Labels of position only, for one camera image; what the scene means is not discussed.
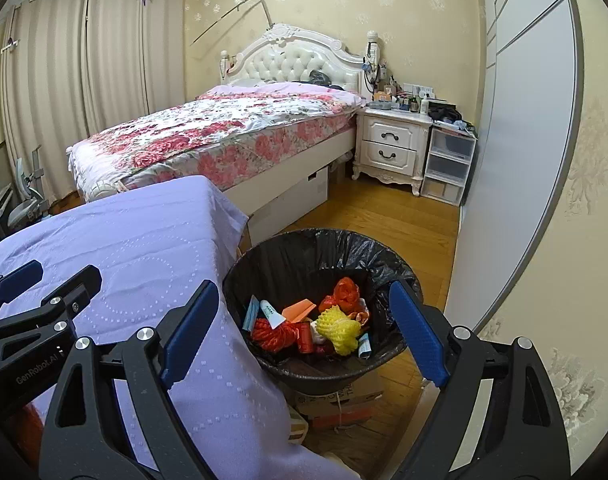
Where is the cluster of toiletry bottles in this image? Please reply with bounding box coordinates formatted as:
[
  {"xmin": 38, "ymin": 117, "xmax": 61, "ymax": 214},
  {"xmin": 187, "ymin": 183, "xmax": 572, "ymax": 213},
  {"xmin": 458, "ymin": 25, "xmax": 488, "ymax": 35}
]
[{"xmin": 371, "ymin": 80, "xmax": 432, "ymax": 113}]

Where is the purple tablecloth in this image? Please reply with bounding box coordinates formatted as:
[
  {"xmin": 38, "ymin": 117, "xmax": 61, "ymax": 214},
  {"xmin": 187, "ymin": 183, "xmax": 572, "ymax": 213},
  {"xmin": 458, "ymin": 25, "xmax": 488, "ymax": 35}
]
[{"xmin": 0, "ymin": 175, "xmax": 359, "ymax": 480}]

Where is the pink bed sheet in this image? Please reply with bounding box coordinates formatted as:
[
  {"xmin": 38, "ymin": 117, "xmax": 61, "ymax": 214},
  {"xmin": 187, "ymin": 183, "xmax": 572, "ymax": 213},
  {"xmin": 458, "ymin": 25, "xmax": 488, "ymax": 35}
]
[{"xmin": 199, "ymin": 82, "xmax": 365, "ymax": 106}]

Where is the white bed frame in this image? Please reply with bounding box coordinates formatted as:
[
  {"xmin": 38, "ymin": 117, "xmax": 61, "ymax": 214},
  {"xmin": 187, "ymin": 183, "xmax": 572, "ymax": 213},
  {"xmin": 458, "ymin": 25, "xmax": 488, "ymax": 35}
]
[{"xmin": 66, "ymin": 22, "xmax": 367, "ymax": 221}]

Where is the white sliding wardrobe door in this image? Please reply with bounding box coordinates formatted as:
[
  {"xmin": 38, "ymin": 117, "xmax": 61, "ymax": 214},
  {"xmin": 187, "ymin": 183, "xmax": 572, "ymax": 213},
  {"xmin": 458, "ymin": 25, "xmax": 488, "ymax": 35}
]
[{"xmin": 444, "ymin": 0, "xmax": 584, "ymax": 331}]

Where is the beige curtain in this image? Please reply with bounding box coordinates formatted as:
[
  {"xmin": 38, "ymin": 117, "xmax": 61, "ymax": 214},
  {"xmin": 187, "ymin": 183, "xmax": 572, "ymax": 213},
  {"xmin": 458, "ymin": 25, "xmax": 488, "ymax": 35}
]
[
  {"xmin": 0, "ymin": 0, "xmax": 92, "ymax": 201},
  {"xmin": 84, "ymin": 0, "xmax": 187, "ymax": 133}
]

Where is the grey office chair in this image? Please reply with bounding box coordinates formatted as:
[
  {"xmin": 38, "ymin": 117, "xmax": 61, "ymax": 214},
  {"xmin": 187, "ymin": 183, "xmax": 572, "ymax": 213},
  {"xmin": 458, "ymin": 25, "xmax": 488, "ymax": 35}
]
[{"xmin": 6, "ymin": 145, "xmax": 52, "ymax": 233}]

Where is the red plastic bag ball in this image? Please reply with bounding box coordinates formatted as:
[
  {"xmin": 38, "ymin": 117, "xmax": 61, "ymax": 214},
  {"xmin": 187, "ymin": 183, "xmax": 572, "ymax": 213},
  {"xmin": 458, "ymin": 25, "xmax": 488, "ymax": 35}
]
[{"xmin": 319, "ymin": 279, "xmax": 362, "ymax": 317}]

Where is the cardboard box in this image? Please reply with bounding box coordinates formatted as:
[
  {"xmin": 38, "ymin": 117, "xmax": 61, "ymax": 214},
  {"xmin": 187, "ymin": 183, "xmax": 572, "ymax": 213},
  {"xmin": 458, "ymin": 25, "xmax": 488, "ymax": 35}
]
[{"xmin": 291, "ymin": 375, "xmax": 387, "ymax": 431}]

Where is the red bottle with black cap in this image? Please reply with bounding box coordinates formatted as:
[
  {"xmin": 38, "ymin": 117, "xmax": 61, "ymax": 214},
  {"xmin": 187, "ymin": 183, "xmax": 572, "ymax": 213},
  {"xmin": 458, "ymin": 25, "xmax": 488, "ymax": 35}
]
[{"xmin": 295, "ymin": 321, "xmax": 315, "ymax": 355}]

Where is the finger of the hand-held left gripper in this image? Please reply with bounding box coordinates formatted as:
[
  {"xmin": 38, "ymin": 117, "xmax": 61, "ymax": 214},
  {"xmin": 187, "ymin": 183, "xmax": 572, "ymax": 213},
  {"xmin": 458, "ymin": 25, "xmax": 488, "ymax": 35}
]
[
  {"xmin": 0, "ymin": 265, "xmax": 103, "ymax": 344},
  {"xmin": 0, "ymin": 260, "xmax": 44, "ymax": 321}
]

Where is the orange paper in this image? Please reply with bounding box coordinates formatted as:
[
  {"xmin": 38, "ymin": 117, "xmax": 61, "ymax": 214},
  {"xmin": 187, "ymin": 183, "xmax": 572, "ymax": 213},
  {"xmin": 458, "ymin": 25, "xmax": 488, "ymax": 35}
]
[{"xmin": 282, "ymin": 299, "xmax": 319, "ymax": 322}]

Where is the yellow foam net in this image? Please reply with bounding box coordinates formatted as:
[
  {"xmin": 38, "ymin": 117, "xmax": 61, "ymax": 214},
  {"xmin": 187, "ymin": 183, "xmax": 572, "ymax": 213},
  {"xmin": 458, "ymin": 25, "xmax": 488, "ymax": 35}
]
[{"xmin": 315, "ymin": 306, "xmax": 362, "ymax": 357}]

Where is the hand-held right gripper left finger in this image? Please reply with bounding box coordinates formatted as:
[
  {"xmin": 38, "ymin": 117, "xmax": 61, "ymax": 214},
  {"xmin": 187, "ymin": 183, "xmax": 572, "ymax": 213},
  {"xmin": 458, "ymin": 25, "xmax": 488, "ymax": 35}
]
[{"xmin": 38, "ymin": 280, "xmax": 221, "ymax": 480}]

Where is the dark clothing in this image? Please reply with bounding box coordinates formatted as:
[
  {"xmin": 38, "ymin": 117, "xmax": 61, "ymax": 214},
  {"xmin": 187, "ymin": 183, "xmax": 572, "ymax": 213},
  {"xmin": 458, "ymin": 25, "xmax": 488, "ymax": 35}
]
[{"xmin": 299, "ymin": 70, "xmax": 345, "ymax": 87}]

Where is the thin dark rod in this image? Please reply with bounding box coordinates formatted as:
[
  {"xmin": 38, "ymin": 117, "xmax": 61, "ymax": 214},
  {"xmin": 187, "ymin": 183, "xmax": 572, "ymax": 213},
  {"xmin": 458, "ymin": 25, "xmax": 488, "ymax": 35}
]
[{"xmin": 190, "ymin": 0, "xmax": 275, "ymax": 45}]

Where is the orange-red foam net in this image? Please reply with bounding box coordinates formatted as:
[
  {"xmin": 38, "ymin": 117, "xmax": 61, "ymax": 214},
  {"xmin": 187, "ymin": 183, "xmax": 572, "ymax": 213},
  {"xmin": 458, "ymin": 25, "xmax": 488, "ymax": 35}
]
[{"xmin": 251, "ymin": 317, "xmax": 299, "ymax": 356}]

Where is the clear plastic drawer unit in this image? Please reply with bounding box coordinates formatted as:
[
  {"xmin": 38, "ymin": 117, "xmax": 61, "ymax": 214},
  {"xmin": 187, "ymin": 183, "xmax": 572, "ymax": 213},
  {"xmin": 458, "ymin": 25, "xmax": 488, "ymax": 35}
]
[{"xmin": 420, "ymin": 125, "xmax": 477, "ymax": 206}]

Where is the white gadget with cables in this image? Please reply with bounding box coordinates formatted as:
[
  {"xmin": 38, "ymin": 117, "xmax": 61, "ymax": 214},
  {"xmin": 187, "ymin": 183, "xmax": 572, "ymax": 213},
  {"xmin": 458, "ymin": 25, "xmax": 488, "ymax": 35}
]
[{"xmin": 362, "ymin": 31, "xmax": 387, "ymax": 93}]

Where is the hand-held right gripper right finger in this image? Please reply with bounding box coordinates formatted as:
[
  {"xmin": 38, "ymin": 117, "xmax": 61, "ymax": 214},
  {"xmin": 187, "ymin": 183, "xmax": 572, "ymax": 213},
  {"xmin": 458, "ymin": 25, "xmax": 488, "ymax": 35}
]
[{"xmin": 384, "ymin": 279, "xmax": 573, "ymax": 480}]

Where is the floral bedspread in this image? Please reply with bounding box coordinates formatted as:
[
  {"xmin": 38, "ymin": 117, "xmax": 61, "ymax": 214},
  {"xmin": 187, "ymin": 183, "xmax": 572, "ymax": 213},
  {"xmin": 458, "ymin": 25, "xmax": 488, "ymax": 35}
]
[{"xmin": 68, "ymin": 92, "xmax": 367, "ymax": 191}]

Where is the black bag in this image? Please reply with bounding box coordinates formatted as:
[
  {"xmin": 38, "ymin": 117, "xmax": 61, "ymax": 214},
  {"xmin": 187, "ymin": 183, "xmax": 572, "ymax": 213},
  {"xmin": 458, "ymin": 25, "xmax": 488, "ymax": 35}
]
[{"xmin": 428, "ymin": 102, "xmax": 477, "ymax": 133}]

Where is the white nightstand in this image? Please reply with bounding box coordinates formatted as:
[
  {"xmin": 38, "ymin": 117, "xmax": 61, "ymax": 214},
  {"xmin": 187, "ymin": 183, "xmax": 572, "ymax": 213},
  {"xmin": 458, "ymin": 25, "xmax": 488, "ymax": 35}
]
[{"xmin": 352, "ymin": 105, "xmax": 433, "ymax": 195}]

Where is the black lined waste bin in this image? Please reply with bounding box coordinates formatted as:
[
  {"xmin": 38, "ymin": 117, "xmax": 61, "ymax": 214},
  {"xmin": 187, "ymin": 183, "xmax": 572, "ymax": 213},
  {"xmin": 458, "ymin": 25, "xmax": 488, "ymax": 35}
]
[{"xmin": 222, "ymin": 228, "xmax": 423, "ymax": 396}]

